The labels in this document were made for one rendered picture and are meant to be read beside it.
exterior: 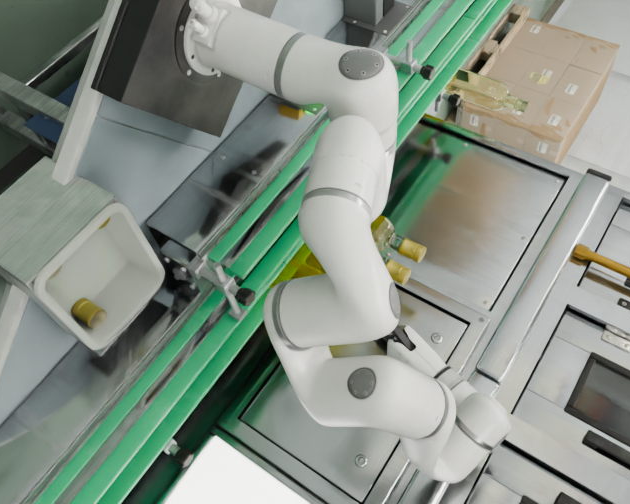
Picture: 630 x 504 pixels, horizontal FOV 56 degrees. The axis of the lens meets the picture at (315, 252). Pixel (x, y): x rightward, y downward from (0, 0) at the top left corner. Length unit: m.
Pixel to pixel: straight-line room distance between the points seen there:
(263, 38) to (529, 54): 4.61
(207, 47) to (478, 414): 0.65
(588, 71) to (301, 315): 4.77
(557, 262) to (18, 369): 1.04
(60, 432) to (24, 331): 0.17
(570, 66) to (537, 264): 4.08
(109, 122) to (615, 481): 1.03
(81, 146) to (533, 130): 4.12
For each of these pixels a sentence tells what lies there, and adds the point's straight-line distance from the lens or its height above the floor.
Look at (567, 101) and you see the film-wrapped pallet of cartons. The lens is 5.03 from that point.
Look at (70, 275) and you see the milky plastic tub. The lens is 1.01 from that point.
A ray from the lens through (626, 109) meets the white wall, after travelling 6.24.
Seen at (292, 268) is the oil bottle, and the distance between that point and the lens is 1.12.
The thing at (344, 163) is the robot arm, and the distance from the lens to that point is 0.69.
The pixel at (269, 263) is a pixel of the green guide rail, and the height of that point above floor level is 0.95.
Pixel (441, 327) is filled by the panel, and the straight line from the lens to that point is 1.23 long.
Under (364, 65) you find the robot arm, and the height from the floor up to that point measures 1.09.
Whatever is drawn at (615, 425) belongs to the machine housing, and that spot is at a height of 1.60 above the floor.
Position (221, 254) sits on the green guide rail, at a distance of 1.03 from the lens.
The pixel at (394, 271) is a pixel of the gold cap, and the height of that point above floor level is 1.14.
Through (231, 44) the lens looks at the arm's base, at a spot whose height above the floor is 0.89.
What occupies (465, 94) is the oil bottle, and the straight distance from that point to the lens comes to 1.61.
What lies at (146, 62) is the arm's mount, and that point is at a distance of 0.88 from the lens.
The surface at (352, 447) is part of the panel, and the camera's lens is 1.14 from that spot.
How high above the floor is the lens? 1.42
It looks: 22 degrees down
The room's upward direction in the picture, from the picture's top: 118 degrees clockwise
